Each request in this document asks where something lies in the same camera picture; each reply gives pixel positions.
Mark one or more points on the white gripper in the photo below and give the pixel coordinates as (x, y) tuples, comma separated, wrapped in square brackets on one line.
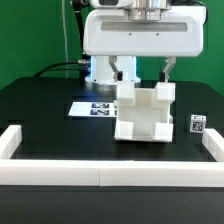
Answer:
[(136, 28)]

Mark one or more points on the white chair seat part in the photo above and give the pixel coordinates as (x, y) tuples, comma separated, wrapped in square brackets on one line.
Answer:
[(144, 119)]

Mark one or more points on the white marker base sheet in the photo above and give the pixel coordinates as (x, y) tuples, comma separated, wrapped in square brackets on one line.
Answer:
[(92, 109)]

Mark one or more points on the white tagged cube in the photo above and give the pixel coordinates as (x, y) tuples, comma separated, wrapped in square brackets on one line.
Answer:
[(197, 123)]

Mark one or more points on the black cable post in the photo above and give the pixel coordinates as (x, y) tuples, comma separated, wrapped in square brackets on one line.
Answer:
[(84, 62)]

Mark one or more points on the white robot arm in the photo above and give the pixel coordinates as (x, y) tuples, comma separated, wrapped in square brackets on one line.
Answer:
[(102, 74)]

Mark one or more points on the white chair back frame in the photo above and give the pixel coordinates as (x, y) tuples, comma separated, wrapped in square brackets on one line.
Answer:
[(162, 95)]

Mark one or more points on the white U-shaped fence wall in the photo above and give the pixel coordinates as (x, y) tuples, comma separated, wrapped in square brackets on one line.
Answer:
[(101, 173)]

